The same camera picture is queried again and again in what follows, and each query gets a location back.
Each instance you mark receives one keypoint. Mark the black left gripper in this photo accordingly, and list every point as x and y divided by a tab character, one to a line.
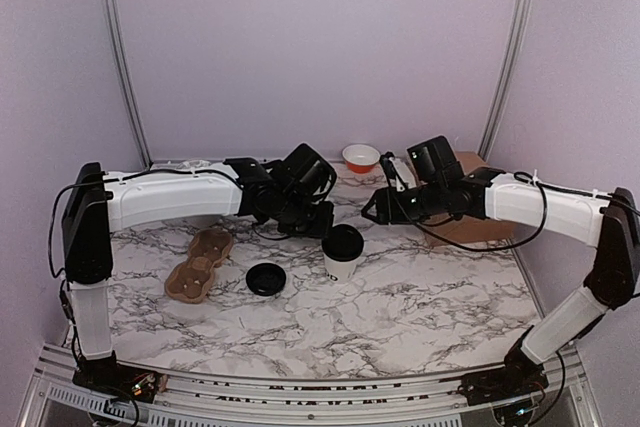
324	223

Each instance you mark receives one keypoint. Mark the orange white ceramic bowl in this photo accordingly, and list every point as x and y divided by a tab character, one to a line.
360	158

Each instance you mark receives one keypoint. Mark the aluminium frame post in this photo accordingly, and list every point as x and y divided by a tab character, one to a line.
125	82
515	40

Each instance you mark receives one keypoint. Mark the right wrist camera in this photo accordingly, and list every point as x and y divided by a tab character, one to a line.
397	172

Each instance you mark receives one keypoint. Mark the brown cardboard cup carrier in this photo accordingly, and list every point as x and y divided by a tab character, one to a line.
190	281

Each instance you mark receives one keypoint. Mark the white paper cup with print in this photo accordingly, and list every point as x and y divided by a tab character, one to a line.
340	268

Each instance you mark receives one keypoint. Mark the black plastic cup lid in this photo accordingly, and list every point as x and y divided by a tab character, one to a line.
343	243

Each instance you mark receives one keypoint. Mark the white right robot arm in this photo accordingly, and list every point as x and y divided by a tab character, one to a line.
607	222

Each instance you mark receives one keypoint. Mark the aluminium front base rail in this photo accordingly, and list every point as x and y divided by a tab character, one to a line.
561	398

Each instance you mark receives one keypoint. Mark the right aluminium frame post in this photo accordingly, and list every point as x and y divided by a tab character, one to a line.
515	40

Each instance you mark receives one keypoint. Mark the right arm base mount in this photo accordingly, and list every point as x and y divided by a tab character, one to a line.
497	384

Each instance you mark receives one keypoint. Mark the brown paper takeout bag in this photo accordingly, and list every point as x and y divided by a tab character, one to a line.
469	230

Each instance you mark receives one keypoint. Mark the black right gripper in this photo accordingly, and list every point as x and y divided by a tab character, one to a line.
387	209

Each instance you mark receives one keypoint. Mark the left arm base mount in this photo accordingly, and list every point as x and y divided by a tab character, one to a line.
109	376

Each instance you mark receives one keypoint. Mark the white container with sachets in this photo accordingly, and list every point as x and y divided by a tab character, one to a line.
194	165

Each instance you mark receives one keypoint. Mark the left aluminium frame post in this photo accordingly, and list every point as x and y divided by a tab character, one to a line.
125	82

